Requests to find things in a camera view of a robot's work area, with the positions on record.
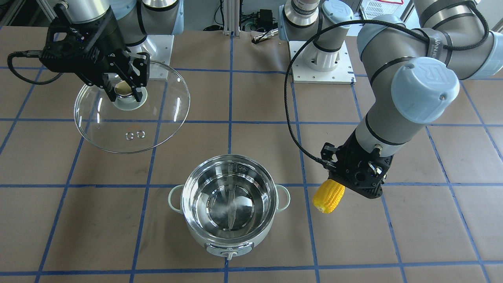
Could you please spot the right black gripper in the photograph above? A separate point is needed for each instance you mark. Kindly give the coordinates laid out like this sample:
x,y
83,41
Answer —
x,y
109,44

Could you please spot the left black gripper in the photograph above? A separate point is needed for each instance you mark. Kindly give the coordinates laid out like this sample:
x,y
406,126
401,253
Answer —
x,y
345,156

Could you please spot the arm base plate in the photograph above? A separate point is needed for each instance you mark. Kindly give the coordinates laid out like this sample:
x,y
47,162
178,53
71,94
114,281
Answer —
x,y
159,47
314,66

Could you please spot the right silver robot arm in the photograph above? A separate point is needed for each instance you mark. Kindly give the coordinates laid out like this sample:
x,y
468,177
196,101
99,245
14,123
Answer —
x,y
136,19

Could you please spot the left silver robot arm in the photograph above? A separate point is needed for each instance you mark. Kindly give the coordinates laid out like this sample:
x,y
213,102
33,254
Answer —
x,y
414,76

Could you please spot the glass pot lid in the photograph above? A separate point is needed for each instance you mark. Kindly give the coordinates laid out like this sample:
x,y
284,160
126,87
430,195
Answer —
x,y
127,126

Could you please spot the black power supply box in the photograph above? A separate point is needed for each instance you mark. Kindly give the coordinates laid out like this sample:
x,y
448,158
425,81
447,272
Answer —
x,y
265,19

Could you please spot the white electric cooking pot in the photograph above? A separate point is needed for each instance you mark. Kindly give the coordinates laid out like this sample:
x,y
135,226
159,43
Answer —
x,y
229,203

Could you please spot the yellow corn cob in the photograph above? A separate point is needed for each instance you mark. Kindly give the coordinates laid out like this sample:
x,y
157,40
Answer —
x,y
328,196

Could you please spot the metal connector plug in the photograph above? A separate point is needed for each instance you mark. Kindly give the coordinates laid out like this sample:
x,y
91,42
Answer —
x,y
265,36

